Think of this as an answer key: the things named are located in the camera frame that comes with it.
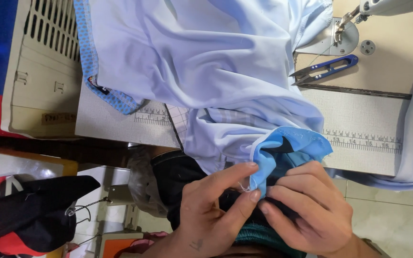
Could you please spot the person's left hand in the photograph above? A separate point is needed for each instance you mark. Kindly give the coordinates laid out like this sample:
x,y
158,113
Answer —
x,y
199,218

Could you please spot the person's right hand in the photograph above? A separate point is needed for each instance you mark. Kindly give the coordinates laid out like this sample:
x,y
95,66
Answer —
x,y
321,222

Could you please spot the person's right fingers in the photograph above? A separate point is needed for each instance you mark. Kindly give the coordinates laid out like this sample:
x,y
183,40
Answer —
x,y
296,202

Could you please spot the light blue garment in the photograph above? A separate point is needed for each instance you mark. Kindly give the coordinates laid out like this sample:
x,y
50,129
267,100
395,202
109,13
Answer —
x,y
199,53

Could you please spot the teal ribbed waistband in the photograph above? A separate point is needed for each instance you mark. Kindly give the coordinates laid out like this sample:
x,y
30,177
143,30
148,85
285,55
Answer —
x,y
260,238

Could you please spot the printed measuring tape strip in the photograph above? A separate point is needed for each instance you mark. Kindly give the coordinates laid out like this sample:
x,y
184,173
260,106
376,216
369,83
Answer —
x,y
364,141

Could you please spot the black cloth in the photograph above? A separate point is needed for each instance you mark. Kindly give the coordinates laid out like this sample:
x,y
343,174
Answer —
x,y
176,175

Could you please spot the blue thread snips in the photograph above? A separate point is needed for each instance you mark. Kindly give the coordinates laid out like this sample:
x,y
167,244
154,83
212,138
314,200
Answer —
x,y
330,66

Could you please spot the clear grid ruler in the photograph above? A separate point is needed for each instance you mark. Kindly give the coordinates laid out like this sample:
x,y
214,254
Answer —
x,y
179,122

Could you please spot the clear plastic bag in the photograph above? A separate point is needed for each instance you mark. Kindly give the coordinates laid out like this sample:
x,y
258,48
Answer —
x,y
143,186

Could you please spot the white sewing machine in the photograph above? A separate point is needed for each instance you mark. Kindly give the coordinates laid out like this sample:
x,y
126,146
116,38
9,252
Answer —
x,y
389,61

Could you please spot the beige metal machine stand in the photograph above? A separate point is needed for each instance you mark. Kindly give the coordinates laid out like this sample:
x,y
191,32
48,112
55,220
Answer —
x,y
120,204

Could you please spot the orange box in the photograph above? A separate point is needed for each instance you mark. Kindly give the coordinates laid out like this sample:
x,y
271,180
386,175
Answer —
x,y
117,248

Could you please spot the metal presser foot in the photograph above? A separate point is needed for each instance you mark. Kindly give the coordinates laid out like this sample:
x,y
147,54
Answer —
x,y
343,23

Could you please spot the black and red garment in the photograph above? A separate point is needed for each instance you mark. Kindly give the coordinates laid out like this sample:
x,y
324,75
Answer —
x,y
30,211

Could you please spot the yellow-edged board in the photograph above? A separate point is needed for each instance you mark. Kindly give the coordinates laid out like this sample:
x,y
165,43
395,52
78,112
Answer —
x,y
23,163

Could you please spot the beige plastic crate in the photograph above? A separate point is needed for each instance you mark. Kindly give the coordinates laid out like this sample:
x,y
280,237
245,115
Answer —
x,y
45,79

